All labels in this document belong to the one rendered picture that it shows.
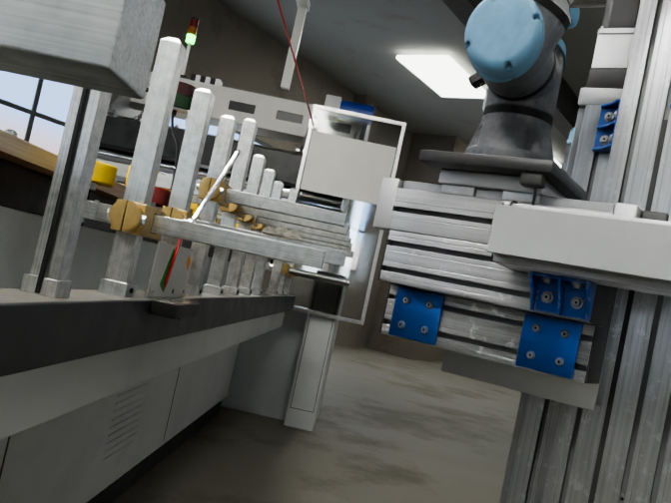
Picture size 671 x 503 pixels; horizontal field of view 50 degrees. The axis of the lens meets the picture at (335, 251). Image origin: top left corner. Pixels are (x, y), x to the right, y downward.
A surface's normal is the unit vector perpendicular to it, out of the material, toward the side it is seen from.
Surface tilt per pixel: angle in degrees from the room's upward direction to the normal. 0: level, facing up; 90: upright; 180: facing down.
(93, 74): 180
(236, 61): 90
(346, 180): 90
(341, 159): 90
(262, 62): 90
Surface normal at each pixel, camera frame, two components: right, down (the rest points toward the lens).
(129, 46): 0.98, 0.21
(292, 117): -0.04, -0.06
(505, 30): -0.49, -0.03
